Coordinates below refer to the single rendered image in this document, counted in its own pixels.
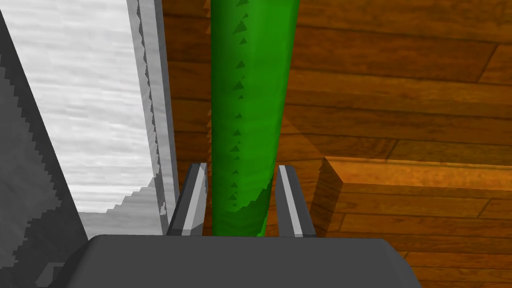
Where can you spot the white door leaf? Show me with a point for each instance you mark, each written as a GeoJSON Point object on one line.
{"type": "Point", "coordinates": [88, 100]}

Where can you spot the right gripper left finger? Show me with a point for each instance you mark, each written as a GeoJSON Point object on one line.
{"type": "Point", "coordinates": [191, 208]}

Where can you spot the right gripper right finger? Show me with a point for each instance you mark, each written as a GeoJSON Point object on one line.
{"type": "Point", "coordinates": [292, 208]}

